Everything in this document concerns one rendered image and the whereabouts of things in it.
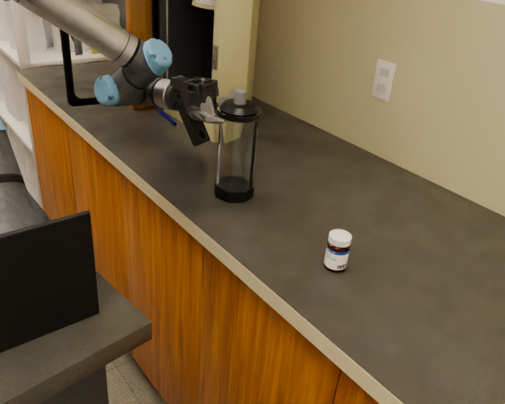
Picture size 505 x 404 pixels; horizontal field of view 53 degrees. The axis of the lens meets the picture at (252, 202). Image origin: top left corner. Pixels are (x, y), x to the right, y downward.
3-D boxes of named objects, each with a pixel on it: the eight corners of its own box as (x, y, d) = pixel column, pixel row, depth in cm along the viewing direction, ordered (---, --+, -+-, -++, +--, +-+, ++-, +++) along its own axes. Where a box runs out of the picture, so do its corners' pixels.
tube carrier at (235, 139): (263, 189, 129) (271, 110, 118) (236, 204, 121) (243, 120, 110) (231, 175, 134) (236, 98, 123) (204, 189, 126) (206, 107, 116)
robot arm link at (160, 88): (154, 111, 130) (176, 103, 136) (166, 113, 127) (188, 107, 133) (151, 81, 126) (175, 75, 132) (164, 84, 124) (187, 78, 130)
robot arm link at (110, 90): (111, 60, 117) (146, 62, 126) (86, 84, 124) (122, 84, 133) (123, 90, 117) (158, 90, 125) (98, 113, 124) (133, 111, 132)
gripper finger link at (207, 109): (212, 102, 111) (195, 93, 118) (213, 127, 113) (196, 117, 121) (225, 100, 112) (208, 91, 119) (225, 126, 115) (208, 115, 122)
